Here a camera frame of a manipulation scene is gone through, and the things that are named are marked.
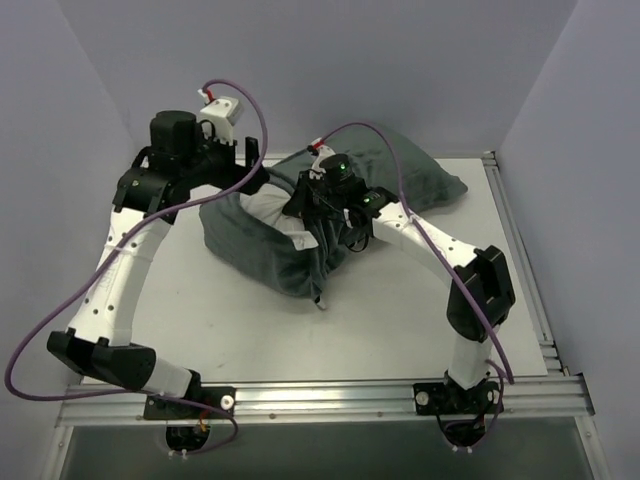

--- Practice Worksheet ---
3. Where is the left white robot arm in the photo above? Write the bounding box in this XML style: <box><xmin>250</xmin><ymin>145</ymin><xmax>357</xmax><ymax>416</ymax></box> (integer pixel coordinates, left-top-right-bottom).
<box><xmin>47</xmin><ymin>100</ymin><xmax>269</xmax><ymax>419</ymax></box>

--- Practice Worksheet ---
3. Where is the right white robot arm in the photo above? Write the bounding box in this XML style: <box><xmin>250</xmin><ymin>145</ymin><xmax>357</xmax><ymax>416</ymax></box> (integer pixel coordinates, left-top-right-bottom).
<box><xmin>283</xmin><ymin>154</ymin><xmax>515</xmax><ymax>413</ymax></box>

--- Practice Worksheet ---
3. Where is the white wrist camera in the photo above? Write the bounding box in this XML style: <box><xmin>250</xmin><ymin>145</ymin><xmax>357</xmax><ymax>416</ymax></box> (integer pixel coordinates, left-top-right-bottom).
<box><xmin>198</xmin><ymin>89</ymin><xmax>244</xmax><ymax>145</ymax></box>
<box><xmin>307</xmin><ymin>137</ymin><xmax>336</xmax><ymax>173</ymax></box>

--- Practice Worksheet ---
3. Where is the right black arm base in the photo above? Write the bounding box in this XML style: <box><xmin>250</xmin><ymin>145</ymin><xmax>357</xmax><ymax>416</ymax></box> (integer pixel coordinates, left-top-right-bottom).
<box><xmin>412</xmin><ymin>380</ymin><xmax>505</xmax><ymax>452</ymax></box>

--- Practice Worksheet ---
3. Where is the white pillow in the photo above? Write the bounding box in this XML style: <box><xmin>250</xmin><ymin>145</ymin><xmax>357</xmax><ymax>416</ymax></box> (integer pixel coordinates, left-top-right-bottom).
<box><xmin>239</xmin><ymin>183</ymin><xmax>319</xmax><ymax>251</ymax></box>

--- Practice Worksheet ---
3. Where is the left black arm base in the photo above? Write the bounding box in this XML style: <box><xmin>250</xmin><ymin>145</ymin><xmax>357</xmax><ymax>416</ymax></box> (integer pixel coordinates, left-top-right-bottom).
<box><xmin>142</xmin><ymin>385</ymin><xmax>239</xmax><ymax>457</ymax></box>

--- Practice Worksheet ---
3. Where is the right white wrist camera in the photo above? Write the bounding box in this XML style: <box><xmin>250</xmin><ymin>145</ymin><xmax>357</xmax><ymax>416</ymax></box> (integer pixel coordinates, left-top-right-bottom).
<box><xmin>307</xmin><ymin>137</ymin><xmax>336</xmax><ymax>173</ymax></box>

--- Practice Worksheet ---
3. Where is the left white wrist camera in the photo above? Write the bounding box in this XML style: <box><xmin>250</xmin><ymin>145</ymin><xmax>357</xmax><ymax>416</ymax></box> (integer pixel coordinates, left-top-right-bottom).
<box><xmin>198</xmin><ymin>89</ymin><xmax>244</xmax><ymax>145</ymax></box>

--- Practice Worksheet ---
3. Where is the aluminium mounting rail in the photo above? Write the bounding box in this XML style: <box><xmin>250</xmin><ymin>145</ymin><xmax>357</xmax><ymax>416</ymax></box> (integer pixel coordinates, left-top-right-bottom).
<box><xmin>56</xmin><ymin>375</ymin><xmax>595</xmax><ymax>427</ymax></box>

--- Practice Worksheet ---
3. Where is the zebra and green pillowcase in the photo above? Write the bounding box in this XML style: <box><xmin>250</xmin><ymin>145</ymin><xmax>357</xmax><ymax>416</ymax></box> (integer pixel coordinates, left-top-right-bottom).
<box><xmin>199</xmin><ymin>125</ymin><xmax>468</xmax><ymax>300</ymax></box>

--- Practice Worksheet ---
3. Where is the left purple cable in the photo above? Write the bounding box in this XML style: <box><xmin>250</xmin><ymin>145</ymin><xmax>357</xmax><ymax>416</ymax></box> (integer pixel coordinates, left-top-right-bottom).
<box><xmin>3</xmin><ymin>79</ymin><xmax>271</xmax><ymax>454</ymax></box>

